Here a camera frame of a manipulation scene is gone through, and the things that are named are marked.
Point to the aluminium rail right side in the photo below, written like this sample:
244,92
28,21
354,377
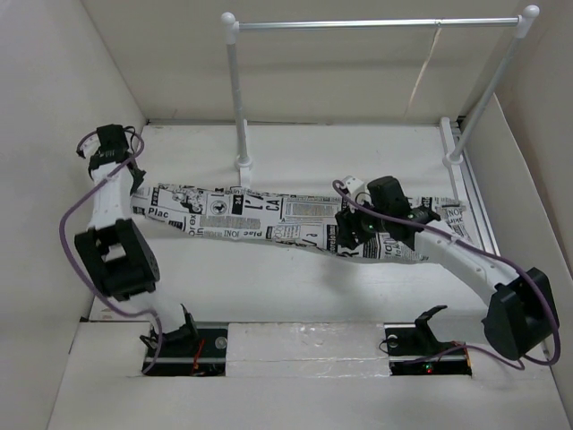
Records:
466,189

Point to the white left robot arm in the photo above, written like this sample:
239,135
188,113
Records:
114,252

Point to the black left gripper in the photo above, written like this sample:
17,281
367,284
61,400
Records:
138,178

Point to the beige clothes hanger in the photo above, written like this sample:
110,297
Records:
411,101

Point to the newspaper print trousers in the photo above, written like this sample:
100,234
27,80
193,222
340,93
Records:
241,214

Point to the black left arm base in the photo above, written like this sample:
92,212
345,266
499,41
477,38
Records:
206,358

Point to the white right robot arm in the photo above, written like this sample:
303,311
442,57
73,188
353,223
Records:
521,312

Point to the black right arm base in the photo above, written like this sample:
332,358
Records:
413,349

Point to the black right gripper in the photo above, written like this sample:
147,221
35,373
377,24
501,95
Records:
346,223

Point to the white metal clothes rack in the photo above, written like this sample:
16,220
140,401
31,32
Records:
341,72

